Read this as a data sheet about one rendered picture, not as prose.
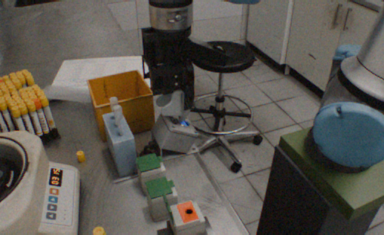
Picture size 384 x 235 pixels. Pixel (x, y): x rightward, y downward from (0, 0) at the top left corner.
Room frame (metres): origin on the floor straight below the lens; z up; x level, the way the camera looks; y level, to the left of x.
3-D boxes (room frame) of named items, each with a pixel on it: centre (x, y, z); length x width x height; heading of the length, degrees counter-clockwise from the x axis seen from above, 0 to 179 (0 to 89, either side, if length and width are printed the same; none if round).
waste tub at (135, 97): (0.65, 0.17, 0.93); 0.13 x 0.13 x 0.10; 24
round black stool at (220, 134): (1.56, -0.14, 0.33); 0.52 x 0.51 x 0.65; 45
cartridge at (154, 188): (0.37, 0.05, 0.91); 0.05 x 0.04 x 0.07; 112
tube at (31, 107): (0.56, 0.35, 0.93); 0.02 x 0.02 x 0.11
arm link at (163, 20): (0.55, 0.03, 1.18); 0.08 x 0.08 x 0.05
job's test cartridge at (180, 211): (0.31, 0.01, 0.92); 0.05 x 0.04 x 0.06; 110
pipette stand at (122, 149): (0.50, 0.14, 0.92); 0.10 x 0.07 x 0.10; 24
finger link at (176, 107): (0.54, 0.03, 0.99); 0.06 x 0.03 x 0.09; 112
